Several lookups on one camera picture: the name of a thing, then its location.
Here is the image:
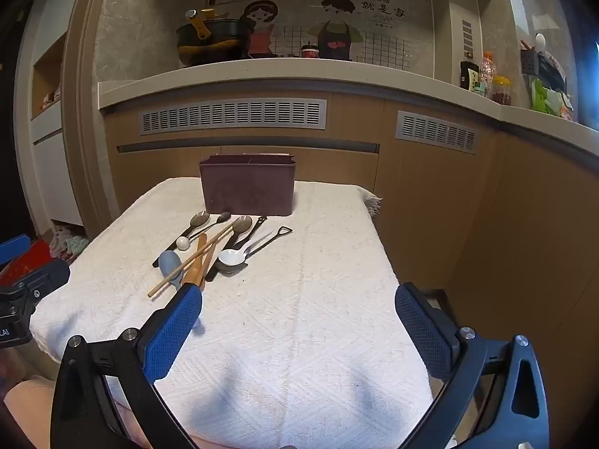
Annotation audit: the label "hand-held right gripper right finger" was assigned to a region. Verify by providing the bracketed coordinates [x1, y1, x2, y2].
[394, 282, 550, 449]

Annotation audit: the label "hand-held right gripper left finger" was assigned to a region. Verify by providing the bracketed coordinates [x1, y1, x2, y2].
[51, 283, 204, 449]

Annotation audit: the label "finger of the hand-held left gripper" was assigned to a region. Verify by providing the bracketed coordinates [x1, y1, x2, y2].
[0, 235, 31, 269]
[0, 259, 71, 319]

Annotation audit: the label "blue spoon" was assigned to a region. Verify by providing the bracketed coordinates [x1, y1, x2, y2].
[158, 250, 207, 335]

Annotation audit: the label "white plastic spoon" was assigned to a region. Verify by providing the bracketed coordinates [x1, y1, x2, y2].
[218, 231, 275, 267]

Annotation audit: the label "black fork-ended utensil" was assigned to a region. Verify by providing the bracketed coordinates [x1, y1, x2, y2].
[231, 216, 268, 253]

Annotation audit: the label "shovel-shaped metal spoon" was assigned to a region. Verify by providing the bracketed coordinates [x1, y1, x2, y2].
[216, 226, 294, 274]

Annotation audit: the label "maroon utensil holder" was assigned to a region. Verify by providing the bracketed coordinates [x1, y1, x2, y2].
[198, 152, 298, 217]

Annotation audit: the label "red object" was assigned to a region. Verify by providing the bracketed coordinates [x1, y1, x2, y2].
[0, 241, 53, 287]

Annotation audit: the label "pile of clothes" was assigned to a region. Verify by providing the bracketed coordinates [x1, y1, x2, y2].
[49, 226, 89, 261]

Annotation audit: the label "white shelf cabinet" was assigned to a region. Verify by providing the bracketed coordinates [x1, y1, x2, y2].
[30, 0, 97, 232]

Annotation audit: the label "white textured tablecloth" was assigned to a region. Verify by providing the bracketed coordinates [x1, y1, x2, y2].
[29, 178, 434, 449]

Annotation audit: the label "short grey vent grille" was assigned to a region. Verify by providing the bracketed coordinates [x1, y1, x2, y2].
[395, 110, 480, 155]

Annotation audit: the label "long grey vent grille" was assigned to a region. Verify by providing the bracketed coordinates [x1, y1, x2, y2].
[138, 98, 327, 136]

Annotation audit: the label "jar with yellow lid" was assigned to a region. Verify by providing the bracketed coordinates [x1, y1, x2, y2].
[491, 76, 512, 106]

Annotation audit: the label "dark sauce bottle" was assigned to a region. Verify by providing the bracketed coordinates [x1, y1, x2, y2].
[460, 61, 480, 91]

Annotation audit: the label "green packets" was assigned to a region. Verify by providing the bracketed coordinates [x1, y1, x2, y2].
[531, 79, 574, 122]

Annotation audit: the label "clear bottle with orange cap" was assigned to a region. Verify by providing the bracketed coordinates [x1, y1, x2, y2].
[481, 51, 497, 97]

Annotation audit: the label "light stone countertop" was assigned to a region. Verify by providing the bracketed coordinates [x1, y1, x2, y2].
[98, 58, 599, 157]

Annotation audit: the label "black pot with yellow handles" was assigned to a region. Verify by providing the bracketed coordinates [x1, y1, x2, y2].
[176, 8, 251, 66]

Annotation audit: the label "dark wall rack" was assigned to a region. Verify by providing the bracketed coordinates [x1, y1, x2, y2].
[520, 40, 569, 95]

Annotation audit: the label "cartoon wall sticker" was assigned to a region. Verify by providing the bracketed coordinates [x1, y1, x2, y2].
[241, 0, 434, 61]

